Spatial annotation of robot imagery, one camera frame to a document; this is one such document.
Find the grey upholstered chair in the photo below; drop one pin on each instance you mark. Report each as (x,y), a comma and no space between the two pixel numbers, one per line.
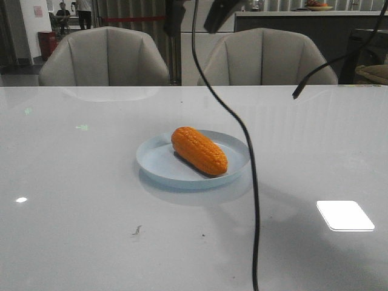
(105,56)
(261,56)

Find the fruit bowl on counter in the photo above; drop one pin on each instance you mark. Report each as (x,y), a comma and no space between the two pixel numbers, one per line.
(317,6)

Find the dark wooden chair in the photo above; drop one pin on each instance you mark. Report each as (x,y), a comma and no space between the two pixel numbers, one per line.
(374,53)

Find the seated person in black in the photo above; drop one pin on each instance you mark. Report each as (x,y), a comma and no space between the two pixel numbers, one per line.
(62,17)

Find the beige seat cushion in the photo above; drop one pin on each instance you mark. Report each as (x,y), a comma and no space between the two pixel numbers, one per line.
(373,74)

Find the dark grey counter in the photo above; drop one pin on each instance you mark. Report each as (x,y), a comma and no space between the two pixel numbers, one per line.
(330,30)

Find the red barrier belt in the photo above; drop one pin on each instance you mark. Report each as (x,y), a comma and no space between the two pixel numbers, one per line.
(136,19)

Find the red trash bin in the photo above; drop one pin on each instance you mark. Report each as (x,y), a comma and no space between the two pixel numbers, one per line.
(47,43)

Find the orange plastic corn cob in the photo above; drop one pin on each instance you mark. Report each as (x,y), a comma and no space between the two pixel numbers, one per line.
(199,150)

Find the white cabinet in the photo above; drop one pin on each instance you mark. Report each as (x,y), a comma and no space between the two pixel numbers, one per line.
(205,42)

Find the right grey upholstered chair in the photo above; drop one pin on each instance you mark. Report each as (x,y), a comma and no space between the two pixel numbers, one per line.
(261,56)

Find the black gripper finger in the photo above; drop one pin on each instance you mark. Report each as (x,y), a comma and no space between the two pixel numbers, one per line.
(219,12)
(175,12)

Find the left grey upholstered chair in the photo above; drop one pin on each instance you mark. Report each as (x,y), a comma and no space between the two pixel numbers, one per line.
(105,56)

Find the light blue round plate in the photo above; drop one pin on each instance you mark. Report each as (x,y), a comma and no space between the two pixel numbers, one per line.
(159,161)

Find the standing person white shirt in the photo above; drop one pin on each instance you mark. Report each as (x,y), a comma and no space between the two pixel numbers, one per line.
(84,9)

